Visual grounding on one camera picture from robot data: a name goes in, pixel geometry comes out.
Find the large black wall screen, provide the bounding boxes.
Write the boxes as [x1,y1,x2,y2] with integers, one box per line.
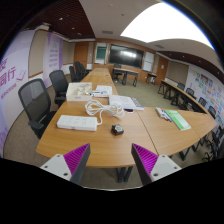
[109,44,145,69]

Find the group of black chairs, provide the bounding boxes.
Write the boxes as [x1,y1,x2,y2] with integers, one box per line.
[176,82,224,161]

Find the white power strip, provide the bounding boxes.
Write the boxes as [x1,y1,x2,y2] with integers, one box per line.
[56,114,99,132]

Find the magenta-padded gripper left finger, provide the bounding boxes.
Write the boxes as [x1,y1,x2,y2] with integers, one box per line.
[39,143,91,185]

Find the small dark side table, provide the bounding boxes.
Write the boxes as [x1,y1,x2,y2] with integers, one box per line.
[145,72,158,85]

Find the green framed wall board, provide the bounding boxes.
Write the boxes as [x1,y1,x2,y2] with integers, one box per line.
[94,42,108,65]

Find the white open cardboard box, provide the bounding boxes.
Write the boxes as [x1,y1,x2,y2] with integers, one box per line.
[65,82,93,103]

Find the long wooden desk row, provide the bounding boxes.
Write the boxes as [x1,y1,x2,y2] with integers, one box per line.
[157,79,209,114]

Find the black mesh office chair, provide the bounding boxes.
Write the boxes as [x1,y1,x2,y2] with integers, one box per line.
[18,78,58,140]
[48,69,70,108]

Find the white marker pen pack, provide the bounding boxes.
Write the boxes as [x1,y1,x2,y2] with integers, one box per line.
[155,106,173,123]

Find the narrow purple wall banner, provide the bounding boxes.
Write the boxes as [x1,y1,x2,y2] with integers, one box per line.
[42,32,64,88]

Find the row of black office chairs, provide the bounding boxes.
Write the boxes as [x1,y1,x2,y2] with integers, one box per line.
[68,61,89,83]

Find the black charger block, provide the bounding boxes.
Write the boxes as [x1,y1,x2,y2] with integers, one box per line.
[111,123,125,136]

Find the large bright ceiling light panel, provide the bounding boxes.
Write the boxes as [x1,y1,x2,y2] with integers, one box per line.
[120,2,214,50]

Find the colourful wall posters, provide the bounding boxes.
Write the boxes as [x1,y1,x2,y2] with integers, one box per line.
[188,64,224,129]

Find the flat white blue-printed package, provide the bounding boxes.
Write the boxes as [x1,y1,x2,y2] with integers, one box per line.
[90,85,114,98]

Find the white coiled power cable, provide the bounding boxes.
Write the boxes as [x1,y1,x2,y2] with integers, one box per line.
[84,99,126,127]

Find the white wall board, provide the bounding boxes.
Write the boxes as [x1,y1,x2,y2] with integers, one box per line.
[142,51,156,73]

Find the black chair at desk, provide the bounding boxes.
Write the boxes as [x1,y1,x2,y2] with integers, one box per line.
[113,63,123,81]

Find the green and white booklet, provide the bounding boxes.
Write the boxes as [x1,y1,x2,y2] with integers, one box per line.
[164,109,192,131]

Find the thick white book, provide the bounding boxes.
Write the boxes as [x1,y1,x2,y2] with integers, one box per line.
[108,94,145,112]

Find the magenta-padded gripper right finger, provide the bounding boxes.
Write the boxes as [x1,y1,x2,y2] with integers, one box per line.
[130,143,183,186]

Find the wooden door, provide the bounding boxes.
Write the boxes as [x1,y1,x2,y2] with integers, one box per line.
[154,55,169,86]
[73,41,89,69]

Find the large purple wall banner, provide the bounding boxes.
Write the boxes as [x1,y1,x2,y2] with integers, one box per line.
[0,30,36,158]

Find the wooden desk with black legs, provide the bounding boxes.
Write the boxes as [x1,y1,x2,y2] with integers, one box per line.
[112,67,139,88]

